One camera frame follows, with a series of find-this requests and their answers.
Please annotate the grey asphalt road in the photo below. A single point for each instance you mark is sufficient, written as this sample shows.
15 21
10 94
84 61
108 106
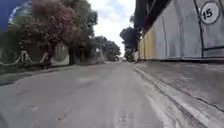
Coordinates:
86 96

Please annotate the row of trees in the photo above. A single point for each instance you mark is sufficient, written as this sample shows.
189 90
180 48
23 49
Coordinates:
90 36

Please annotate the grey concrete wall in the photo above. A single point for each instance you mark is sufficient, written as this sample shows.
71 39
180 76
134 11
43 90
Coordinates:
180 33

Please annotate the grey concrete sidewalk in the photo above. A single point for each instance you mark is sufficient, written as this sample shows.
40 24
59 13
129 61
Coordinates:
186 86

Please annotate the dark kerb strip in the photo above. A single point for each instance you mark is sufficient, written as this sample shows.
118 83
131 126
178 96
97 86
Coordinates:
30 74

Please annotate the pale fence wall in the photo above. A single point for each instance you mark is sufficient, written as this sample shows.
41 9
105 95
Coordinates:
30 56

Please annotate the reddish leafy tree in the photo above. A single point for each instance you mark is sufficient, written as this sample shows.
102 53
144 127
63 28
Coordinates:
53 26

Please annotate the dark tree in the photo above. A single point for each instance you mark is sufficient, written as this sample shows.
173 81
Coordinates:
129 38

